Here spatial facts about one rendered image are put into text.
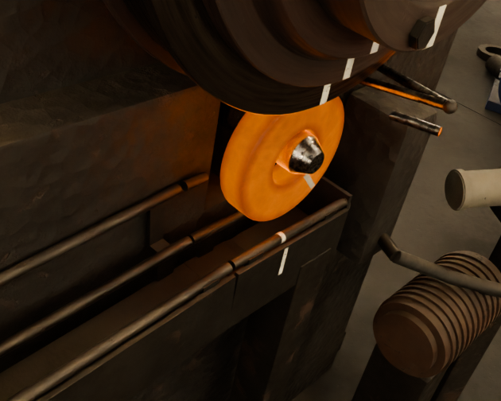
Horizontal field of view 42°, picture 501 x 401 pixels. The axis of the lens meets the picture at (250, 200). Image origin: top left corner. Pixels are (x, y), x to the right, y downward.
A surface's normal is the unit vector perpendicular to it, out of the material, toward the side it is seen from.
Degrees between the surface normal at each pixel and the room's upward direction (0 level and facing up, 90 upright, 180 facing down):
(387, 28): 90
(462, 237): 0
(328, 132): 90
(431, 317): 13
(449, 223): 0
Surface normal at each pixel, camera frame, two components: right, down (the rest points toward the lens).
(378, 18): 0.70, 0.52
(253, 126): -0.43, -0.25
